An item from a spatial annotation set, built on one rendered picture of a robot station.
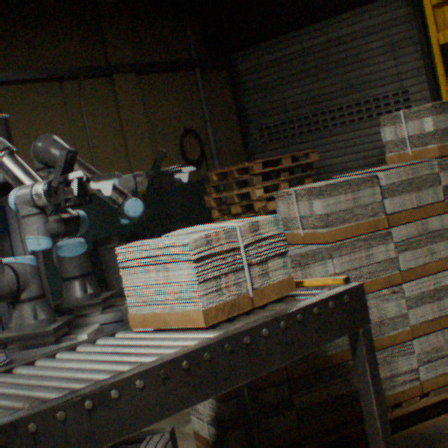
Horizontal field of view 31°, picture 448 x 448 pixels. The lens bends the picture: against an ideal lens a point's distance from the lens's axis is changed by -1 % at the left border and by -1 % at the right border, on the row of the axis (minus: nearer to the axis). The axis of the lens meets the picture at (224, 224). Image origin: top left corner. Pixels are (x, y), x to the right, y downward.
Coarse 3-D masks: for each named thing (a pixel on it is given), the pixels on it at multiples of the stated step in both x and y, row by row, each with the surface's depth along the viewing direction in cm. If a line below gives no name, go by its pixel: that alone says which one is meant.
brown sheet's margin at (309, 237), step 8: (360, 224) 315; (368, 224) 316; (376, 224) 318; (384, 224) 319; (312, 232) 318; (320, 232) 312; (328, 232) 309; (336, 232) 310; (344, 232) 312; (352, 232) 313; (360, 232) 315; (288, 240) 337; (296, 240) 331; (304, 240) 325; (312, 240) 319; (320, 240) 314; (328, 240) 309
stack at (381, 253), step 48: (384, 240) 320; (432, 240) 329; (384, 288) 321; (432, 288) 328; (384, 336) 318; (432, 336) 327; (288, 384) 303; (336, 384) 309; (384, 384) 317; (240, 432) 293; (336, 432) 309
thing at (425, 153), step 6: (420, 150) 341; (426, 150) 337; (432, 150) 334; (438, 150) 330; (444, 150) 332; (390, 156) 361; (396, 156) 357; (402, 156) 353; (408, 156) 349; (414, 156) 346; (420, 156) 342; (426, 156) 338; (432, 156) 335; (390, 162) 362; (396, 162) 358; (402, 162) 354
